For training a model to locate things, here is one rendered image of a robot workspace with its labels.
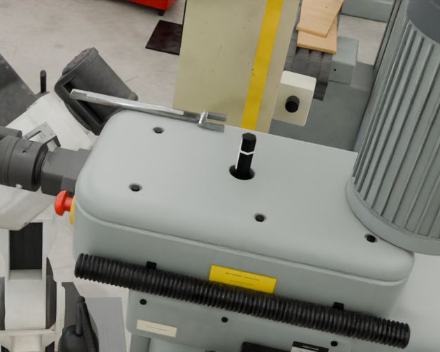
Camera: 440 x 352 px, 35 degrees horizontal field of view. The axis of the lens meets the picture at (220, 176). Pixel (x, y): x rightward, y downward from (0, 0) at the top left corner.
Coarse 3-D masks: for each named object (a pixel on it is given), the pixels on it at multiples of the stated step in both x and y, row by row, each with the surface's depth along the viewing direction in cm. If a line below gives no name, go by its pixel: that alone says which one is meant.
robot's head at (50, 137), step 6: (42, 126) 131; (48, 126) 131; (30, 132) 131; (36, 132) 131; (42, 132) 131; (48, 132) 131; (24, 138) 130; (30, 138) 131; (48, 138) 130; (54, 138) 131; (54, 144) 133; (60, 144) 135
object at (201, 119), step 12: (72, 96) 108; (84, 96) 108; (96, 96) 109; (108, 96) 109; (132, 108) 108; (144, 108) 108; (156, 108) 109; (168, 108) 109; (192, 120) 108; (204, 120) 108
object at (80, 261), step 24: (96, 264) 93; (120, 264) 94; (144, 288) 93; (168, 288) 93; (192, 288) 93; (216, 288) 93; (240, 288) 94; (264, 312) 93; (288, 312) 92; (312, 312) 93; (336, 312) 93; (360, 336) 92; (384, 336) 92; (408, 336) 92
